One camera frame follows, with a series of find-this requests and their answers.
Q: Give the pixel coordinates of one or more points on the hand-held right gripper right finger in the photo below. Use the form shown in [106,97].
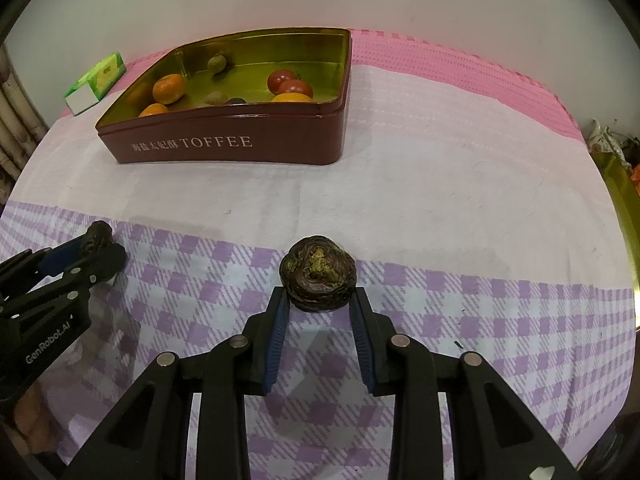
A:
[361,345]

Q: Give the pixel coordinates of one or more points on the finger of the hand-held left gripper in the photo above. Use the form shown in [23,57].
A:
[107,262]
[57,257]

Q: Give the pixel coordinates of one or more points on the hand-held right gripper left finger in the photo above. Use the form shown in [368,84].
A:
[277,340]

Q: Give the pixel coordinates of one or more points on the dark brown wrinkled fruit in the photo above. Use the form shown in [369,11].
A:
[236,101]
[97,237]
[317,270]

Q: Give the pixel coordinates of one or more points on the large mandarin orange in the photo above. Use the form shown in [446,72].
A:
[152,110]

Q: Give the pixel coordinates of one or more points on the dark red tin box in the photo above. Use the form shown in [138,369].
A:
[225,142]

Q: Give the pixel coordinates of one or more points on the brown longan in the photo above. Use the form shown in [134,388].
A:
[216,97]
[216,63]

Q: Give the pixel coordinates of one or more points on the small mandarin orange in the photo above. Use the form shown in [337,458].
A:
[292,98]

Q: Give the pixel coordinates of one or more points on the red tomato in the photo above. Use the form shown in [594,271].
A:
[280,79]
[302,89]

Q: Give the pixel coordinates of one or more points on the rattan furniture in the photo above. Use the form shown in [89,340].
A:
[15,120]

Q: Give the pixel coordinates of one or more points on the green tissue box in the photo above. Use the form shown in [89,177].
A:
[95,82]

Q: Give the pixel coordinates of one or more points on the pink purple checkered tablecloth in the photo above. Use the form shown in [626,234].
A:
[450,185]

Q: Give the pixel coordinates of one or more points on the gold tin lid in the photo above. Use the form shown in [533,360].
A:
[625,210]

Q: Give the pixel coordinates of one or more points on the crumpled white wrapper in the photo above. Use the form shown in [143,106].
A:
[602,140]

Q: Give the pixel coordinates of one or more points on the orange plastic bag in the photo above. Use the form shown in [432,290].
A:
[636,175]

